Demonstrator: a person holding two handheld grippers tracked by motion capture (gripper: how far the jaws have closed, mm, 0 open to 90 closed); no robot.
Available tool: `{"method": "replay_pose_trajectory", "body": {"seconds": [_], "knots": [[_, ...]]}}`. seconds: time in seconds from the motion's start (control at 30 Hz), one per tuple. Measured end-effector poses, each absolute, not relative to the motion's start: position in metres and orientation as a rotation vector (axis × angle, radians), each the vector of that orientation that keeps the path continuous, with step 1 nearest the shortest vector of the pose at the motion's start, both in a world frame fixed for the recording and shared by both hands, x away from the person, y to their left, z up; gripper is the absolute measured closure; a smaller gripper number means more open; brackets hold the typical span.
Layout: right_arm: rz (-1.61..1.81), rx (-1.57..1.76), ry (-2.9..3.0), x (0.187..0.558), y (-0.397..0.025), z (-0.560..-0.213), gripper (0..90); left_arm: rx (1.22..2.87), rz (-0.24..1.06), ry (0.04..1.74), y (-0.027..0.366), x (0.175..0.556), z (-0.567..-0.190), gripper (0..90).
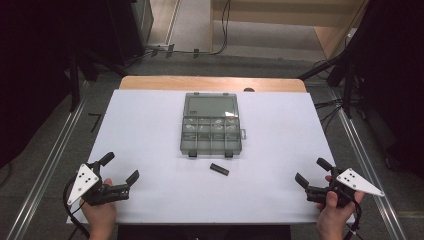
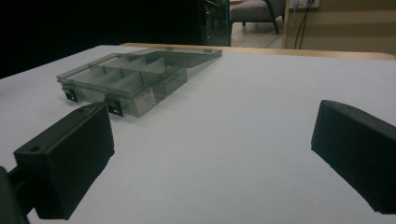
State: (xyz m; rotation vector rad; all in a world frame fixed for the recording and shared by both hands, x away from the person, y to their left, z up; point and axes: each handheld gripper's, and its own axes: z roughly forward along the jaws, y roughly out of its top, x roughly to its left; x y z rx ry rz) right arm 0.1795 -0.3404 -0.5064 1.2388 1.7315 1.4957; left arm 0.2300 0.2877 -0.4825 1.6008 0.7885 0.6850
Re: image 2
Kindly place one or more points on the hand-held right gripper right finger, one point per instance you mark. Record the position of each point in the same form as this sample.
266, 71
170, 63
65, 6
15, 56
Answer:
358, 152

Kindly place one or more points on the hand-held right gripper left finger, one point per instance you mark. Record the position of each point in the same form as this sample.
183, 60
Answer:
65, 161

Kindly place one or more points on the clear plastic compartment box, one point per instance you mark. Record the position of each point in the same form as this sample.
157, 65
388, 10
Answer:
130, 77

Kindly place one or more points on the grey armchair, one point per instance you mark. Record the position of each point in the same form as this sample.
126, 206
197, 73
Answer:
257, 12

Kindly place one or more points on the white wall socket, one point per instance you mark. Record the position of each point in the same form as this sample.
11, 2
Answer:
303, 3

